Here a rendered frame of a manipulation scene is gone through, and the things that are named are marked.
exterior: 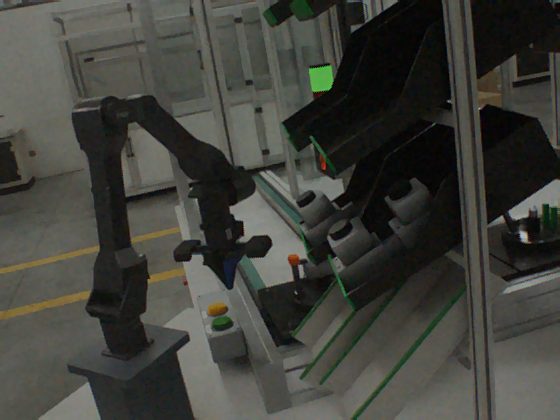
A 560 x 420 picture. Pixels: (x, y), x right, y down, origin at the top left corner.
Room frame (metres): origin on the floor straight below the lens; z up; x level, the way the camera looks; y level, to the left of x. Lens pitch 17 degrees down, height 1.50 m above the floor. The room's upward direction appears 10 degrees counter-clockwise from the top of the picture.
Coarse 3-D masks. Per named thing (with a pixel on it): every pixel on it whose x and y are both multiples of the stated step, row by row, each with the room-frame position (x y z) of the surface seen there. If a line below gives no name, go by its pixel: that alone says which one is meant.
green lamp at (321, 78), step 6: (324, 66) 1.27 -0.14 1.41; (330, 66) 1.27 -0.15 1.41; (312, 72) 1.27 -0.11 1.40; (318, 72) 1.26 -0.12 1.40; (324, 72) 1.26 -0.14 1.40; (330, 72) 1.27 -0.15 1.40; (312, 78) 1.27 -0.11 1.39; (318, 78) 1.26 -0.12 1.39; (324, 78) 1.26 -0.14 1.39; (330, 78) 1.26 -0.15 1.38; (312, 84) 1.27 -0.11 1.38; (318, 84) 1.26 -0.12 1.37; (324, 84) 1.26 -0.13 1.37; (330, 84) 1.26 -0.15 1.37; (312, 90) 1.28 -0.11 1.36; (318, 90) 1.26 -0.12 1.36
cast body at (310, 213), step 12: (312, 192) 0.79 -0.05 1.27; (300, 204) 0.79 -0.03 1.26; (312, 204) 0.78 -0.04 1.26; (324, 204) 0.78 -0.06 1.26; (336, 204) 0.81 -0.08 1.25; (348, 204) 0.80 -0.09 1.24; (312, 216) 0.78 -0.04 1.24; (324, 216) 0.78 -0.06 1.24; (336, 216) 0.78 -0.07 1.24; (348, 216) 0.80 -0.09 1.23; (300, 228) 0.80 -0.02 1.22; (312, 228) 0.78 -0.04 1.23; (324, 228) 0.78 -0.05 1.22; (312, 240) 0.77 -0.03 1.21; (324, 240) 0.78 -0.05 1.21
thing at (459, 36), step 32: (448, 0) 0.56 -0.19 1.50; (448, 32) 0.57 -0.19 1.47; (448, 64) 0.57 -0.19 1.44; (480, 160) 0.56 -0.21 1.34; (480, 192) 0.56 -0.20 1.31; (480, 224) 0.56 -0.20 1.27; (480, 256) 0.56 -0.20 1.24; (480, 288) 0.55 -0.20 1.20; (480, 320) 0.55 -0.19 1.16; (480, 352) 0.55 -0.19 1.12; (480, 384) 0.55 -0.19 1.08; (480, 416) 0.56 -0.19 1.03
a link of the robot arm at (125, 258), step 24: (72, 120) 0.87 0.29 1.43; (96, 120) 0.84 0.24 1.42; (96, 144) 0.85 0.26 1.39; (120, 144) 0.87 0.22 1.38; (96, 168) 0.86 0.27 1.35; (120, 168) 0.87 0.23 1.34; (96, 192) 0.86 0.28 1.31; (120, 192) 0.86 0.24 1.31; (96, 216) 0.86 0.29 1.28; (120, 216) 0.85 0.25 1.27; (120, 240) 0.84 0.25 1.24; (96, 264) 0.85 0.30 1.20; (120, 264) 0.82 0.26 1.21; (144, 264) 0.85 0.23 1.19; (96, 288) 0.84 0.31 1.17; (120, 288) 0.81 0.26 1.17
